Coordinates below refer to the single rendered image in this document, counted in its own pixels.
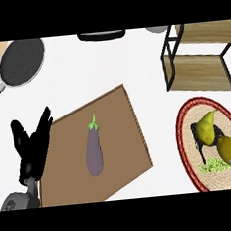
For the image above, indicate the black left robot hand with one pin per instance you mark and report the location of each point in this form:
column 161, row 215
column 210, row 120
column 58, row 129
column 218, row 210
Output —
column 32, row 152

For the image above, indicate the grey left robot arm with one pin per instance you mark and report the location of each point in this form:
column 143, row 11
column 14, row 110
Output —
column 20, row 200

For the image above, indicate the brown rectangular placemat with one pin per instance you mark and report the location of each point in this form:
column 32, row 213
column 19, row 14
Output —
column 119, row 137

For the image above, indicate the round woven red-rimmed placemat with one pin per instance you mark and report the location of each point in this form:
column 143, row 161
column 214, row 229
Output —
column 192, row 160

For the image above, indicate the black-framed wooden tiered shelf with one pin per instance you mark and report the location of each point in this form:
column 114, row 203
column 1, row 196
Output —
column 198, row 71

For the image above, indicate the purple eggplant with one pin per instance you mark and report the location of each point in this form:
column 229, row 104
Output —
column 93, row 153

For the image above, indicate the dark grey frying pan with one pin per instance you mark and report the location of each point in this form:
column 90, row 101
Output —
column 21, row 61

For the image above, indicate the black rimmed appliance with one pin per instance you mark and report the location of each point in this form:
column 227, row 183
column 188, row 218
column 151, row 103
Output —
column 101, row 36

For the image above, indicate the grey round object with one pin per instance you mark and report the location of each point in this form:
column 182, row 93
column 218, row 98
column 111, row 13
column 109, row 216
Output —
column 156, row 29

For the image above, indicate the yellow-green pear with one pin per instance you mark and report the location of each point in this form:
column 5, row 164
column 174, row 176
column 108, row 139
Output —
column 206, row 130

